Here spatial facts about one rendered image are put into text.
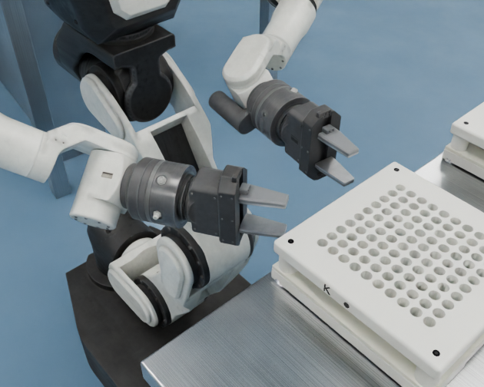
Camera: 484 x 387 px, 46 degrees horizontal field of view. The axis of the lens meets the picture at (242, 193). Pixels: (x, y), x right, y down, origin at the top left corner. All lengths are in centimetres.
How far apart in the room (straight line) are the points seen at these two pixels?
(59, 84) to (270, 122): 144
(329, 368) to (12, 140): 48
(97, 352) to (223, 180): 91
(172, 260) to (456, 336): 60
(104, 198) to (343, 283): 33
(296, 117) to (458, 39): 259
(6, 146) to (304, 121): 40
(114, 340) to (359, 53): 208
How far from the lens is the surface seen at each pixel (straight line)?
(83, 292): 168
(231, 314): 74
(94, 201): 80
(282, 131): 90
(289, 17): 107
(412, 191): 82
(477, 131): 97
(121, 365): 152
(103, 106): 109
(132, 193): 77
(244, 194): 74
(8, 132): 78
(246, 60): 97
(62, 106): 230
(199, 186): 74
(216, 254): 111
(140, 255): 152
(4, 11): 187
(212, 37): 323
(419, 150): 248
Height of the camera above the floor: 144
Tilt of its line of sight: 42 degrees down
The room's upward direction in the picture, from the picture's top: straight up
